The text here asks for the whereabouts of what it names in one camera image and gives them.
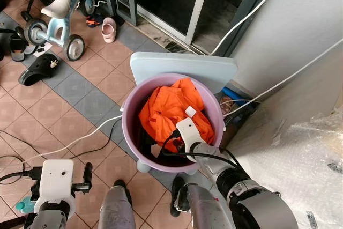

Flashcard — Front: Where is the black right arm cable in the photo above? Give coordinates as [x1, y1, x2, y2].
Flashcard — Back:
[160, 129, 243, 172]

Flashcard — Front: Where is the thin black floor cable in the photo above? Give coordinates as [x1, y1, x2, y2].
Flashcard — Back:
[0, 115, 125, 161]

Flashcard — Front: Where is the orange and black shoe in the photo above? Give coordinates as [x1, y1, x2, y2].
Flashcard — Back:
[85, 13, 107, 28]

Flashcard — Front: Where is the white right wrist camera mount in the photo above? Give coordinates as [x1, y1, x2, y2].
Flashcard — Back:
[176, 117, 207, 152]

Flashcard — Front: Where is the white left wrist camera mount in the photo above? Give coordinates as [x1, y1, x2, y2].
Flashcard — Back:
[34, 159, 75, 215]

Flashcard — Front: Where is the grey robot left leg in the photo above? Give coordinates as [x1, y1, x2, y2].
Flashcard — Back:
[98, 180, 136, 229]

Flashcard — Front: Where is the light blue child tricycle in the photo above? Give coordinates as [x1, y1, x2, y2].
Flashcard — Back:
[21, 0, 98, 62]

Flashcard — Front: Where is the purple plastic bucket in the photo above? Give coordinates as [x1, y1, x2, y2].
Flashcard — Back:
[121, 73, 225, 174]

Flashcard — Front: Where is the blue plastic object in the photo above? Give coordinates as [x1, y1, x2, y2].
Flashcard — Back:
[221, 86, 243, 101]

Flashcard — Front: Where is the teal plastic bottle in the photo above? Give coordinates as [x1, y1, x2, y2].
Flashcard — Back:
[14, 197, 36, 212]

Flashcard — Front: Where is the clear bubble wrap sheet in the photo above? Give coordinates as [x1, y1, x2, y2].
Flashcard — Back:
[229, 110, 343, 229]

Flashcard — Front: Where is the grey robot right leg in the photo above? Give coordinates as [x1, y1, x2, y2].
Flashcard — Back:
[171, 176, 232, 229]

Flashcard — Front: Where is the long white floor cable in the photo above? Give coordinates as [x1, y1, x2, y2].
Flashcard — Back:
[21, 39, 343, 163]

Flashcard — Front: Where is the pink child shoe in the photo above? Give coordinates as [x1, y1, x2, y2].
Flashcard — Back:
[101, 17, 117, 44]

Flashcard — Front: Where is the black strap sandal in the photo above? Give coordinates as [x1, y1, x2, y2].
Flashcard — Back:
[9, 25, 28, 62]

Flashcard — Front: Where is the orange garment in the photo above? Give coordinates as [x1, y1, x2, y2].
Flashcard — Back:
[138, 77, 215, 152]

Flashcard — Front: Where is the black clog slipper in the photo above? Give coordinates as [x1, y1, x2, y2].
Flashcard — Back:
[18, 53, 61, 86]

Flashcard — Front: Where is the white cable along wall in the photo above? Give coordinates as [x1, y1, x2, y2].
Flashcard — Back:
[210, 0, 290, 57]

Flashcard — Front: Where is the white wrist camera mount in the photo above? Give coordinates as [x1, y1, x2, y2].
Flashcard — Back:
[176, 117, 207, 152]
[34, 159, 75, 215]

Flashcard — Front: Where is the grey robot leg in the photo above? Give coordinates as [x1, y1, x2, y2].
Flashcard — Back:
[98, 180, 136, 229]
[171, 176, 232, 229]

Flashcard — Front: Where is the pale blue plastic stool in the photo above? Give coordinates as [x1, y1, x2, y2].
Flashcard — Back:
[130, 52, 238, 95]

